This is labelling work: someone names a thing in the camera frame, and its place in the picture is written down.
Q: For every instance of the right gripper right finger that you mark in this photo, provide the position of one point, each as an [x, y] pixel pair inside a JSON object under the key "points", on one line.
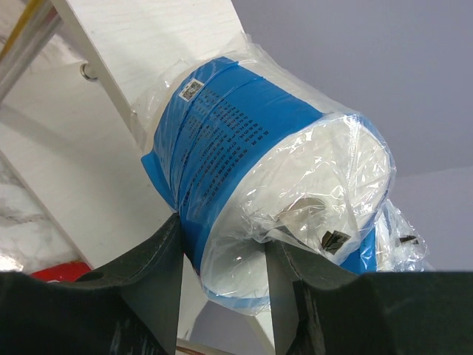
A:
{"points": [[318, 307]]}

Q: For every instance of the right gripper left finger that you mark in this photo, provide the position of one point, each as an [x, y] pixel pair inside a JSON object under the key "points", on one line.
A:
{"points": [[127, 306]]}

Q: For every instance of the blue roll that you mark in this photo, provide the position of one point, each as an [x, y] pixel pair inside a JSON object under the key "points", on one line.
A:
{"points": [[246, 154], [393, 245]]}

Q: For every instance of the white two-tier shelf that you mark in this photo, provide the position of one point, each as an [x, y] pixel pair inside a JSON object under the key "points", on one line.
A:
{"points": [[67, 138]]}

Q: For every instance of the red snack bag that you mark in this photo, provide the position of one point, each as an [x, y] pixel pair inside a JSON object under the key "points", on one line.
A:
{"points": [[65, 272]]}

